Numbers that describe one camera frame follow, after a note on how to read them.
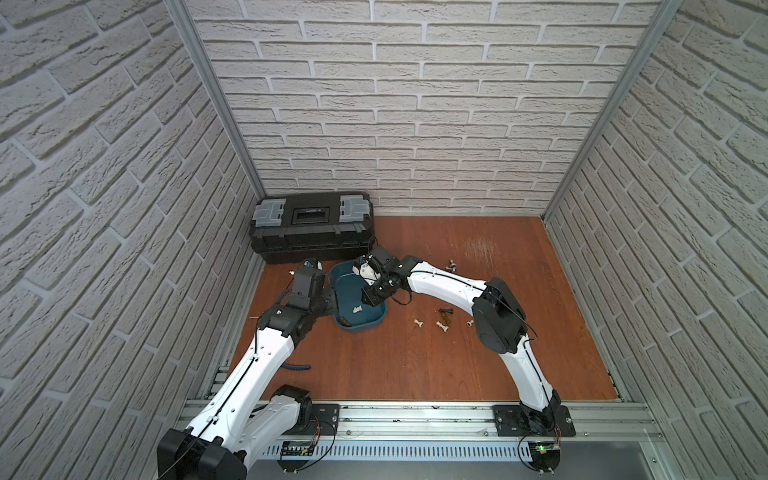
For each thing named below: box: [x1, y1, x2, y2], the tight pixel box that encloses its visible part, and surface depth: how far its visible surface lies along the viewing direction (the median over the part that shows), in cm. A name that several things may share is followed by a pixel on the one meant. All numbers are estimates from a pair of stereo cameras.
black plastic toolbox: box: [249, 191, 375, 265], surface depth 97 cm
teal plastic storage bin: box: [329, 259, 387, 333], surface depth 94 cm
